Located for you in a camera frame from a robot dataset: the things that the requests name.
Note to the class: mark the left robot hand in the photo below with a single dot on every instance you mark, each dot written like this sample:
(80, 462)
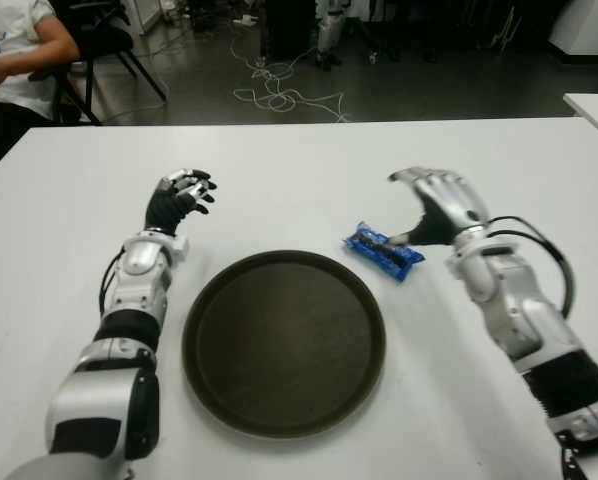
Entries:
(166, 207)

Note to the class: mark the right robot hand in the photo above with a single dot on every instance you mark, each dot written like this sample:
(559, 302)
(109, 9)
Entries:
(454, 200)

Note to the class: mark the blue Oreo cookie pack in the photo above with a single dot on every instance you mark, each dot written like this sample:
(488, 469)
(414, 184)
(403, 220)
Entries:
(374, 250)

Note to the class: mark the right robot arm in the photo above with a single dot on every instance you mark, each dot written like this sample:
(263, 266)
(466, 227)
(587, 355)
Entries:
(519, 310)

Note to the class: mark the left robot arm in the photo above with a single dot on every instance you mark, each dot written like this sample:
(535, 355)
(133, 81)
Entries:
(139, 280)

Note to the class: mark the round dark brown tray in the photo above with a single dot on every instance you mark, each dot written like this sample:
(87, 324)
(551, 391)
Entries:
(284, 345)

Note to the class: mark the black office chair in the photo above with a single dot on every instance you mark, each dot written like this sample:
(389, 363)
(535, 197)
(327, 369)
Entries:
(104, 37)

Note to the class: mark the seated person in white shirt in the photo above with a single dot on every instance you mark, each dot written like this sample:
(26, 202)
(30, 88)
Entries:
(14, 75)

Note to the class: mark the white power strip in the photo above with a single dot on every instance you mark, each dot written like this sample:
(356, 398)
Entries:
(246, 21)

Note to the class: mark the standing humanoid robot legs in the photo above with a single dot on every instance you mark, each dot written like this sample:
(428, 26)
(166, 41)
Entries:
(329, 30)

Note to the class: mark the white cabinet with black base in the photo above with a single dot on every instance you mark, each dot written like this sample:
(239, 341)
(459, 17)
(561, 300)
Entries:
(584, 25)

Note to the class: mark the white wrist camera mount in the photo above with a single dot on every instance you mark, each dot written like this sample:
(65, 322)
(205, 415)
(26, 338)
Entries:
(180, 247)

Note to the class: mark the white cabinet frame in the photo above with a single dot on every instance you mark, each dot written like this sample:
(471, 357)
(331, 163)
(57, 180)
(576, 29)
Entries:
(144, 15)

